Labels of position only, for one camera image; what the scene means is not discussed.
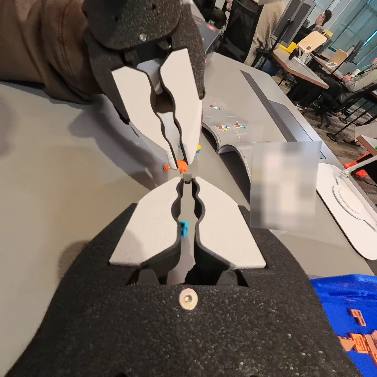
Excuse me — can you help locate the dark grey desk cable cover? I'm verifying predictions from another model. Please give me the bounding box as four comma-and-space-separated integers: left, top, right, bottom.
240, 70, 327, 159

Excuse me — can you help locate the tan tablet on white stand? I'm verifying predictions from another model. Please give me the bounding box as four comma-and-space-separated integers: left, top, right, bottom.
297, 30, 328, 64

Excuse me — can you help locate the grey desk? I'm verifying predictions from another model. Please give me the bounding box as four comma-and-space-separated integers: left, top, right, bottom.
0, 50, 377, 377

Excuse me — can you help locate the group of brown toy plates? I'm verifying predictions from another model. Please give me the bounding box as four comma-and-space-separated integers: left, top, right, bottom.
339, 308, 377, 364

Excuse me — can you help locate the red plastic object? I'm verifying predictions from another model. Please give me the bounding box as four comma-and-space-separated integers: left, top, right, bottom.
343, 152, 372, 177

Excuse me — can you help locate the toy set box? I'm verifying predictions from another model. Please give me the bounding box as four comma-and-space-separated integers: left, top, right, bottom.
193, 15, 222, 67

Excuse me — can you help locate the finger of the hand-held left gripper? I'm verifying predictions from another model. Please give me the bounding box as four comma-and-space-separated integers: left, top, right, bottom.
111, 65, 180, 170
159, 48, 204, 165

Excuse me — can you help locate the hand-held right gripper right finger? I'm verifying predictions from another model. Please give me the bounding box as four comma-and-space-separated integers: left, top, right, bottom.
191, 176, 267, 276

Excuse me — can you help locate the multicoloured toy brick assembly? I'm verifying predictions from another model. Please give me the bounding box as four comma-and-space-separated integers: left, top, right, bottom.
178, 144, 203, 156

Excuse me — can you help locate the grey monitor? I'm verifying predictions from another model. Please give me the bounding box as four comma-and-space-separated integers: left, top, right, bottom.
271, 0, 317, 45

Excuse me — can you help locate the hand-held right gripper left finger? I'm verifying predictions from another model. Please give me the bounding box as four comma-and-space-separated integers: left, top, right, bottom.
109, 177, 184, 276

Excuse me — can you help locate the grey instruction booklet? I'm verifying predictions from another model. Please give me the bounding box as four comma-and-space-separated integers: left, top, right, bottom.
202, 96, 295, 189

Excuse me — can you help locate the white desk mat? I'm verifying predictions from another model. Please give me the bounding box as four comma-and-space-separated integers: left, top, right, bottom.
317, 162, 377, 261

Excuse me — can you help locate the wood-topped office desk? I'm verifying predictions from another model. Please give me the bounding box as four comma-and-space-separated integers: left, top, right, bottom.
272, 47, 330, 89

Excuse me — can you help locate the black mesh office chair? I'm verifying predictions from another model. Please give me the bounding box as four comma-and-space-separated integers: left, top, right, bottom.
219, 0, 264, 64

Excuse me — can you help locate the blue plastic bin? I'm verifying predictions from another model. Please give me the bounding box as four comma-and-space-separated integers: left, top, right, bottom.
309, 274, 377, 377

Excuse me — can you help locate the person's left forearm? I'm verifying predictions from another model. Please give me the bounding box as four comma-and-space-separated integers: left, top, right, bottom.
0, 0, 102, 103

